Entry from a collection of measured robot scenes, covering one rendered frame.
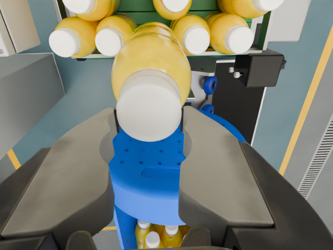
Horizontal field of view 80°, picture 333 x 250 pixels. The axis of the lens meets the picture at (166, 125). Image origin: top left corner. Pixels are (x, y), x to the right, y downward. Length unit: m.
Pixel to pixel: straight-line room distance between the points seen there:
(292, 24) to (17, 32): 0.60
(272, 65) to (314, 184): 2.28
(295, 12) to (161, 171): 0.51
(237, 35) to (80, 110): 1.47
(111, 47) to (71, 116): 1.43
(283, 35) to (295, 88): 1.22
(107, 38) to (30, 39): 0.15
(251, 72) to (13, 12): 0.44
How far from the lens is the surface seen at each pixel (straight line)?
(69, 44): 0.36
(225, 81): 1.41
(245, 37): 0.36
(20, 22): 0.43
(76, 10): 0.35
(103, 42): 0.34
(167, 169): 0.33
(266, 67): 0.48
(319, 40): 1.80
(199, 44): 0.34
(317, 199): 2.93
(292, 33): 0.66
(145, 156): 0.35
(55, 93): 1.53
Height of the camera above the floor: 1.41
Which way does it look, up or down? 59 degrees down
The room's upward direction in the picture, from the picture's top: 175 degrees clockwise
